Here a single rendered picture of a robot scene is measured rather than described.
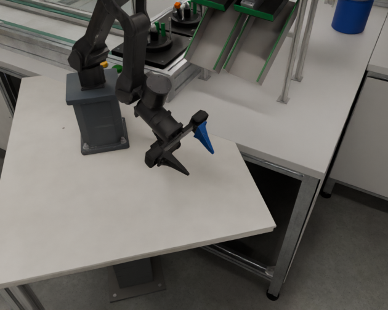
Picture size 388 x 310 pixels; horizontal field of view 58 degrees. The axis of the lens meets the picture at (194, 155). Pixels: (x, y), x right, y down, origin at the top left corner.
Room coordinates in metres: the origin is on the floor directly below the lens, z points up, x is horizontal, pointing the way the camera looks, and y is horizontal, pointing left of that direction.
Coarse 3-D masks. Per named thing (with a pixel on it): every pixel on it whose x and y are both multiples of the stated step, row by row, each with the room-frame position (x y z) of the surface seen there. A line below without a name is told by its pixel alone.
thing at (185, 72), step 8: (184, 0) 1.80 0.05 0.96; (168, 8) 1.69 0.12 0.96; (160, 16) 1.60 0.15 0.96; (176, 64) 1.17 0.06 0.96; (184, 64) 1.17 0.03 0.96; (192, 64) 1.22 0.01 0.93; (176, 72) 1.12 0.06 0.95; (184, 72) 1.16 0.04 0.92; (192, 72) 1.22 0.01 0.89; (176, 80) 1.11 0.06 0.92; (184, 80) 1.16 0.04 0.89; (176, 88) 1.12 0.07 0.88
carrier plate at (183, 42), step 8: (176, 40) 1.33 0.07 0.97; (184, 40) 1.33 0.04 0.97; (120, 48) 1.26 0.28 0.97; (176, 48) 1.26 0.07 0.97; (184, 48) 1.26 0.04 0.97; (120, 56) 1.23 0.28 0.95; (152, 56) 1.20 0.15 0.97; (160, 56) 1.20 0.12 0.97; (168, 56) 1.20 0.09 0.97; (176, 56) 1.21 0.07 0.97; (152, 64) 1.16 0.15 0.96; (160, 64) 1.14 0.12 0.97; (168, 64) 1.16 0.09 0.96
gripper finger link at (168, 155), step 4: (168, 152) 0.59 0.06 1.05; (164, 156) 0.58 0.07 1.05; (168, 156) 0.58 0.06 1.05; (172, 156) 0.58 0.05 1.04; (160, 160) 0.57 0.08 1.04; (164, 160) 0.60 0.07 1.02; (168, 160) 0.57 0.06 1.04; (172, 160) 0.58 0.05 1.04; (176, 160) 0.58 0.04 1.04; (160, 164) 0.59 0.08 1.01; (164, 164) 0.59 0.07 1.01; (168, 164) 0.59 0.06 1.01; (172, 164) 0.58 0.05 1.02; (176, 164) 0.57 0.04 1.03; (180, 164) 0.57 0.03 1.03; (176, 168) 0.58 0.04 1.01; (180, 168) 0.57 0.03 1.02; (184, 168) 0.57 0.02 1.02; (184, 172) 0.57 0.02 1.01; (188, 172) 0.57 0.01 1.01
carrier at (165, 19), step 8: (184, 8) 1.52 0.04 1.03; (168, 16) 1.57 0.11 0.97; (176, 16) 1.52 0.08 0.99; (184, 16) 1.51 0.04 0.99; (192, 16) 1.52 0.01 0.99; (200, 16) 1.52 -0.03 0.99; (160, 24) 1.49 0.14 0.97; (168, 24) 1.49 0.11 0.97; (176, 24) 1.47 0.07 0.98; (184, 24) 1.45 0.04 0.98; (192, 24) 1.45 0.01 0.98; (168, 32) 1.43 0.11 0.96; (176, 32) 1.41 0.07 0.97; (184, 32) 1.41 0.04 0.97
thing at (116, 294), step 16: (112, 272) 0.85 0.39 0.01; (128, 272) 0.78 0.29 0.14; (144, 272) 0.80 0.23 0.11; (160, 272) 0.85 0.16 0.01; (16, 288) 0.39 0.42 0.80; (112, 288) 0.77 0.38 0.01; (128, 288) 0.77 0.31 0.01; (144, 288) 0.77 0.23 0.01; (160, 288) 0.77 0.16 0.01; (16, 304) 0.39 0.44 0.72; (32, 304) 0.40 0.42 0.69
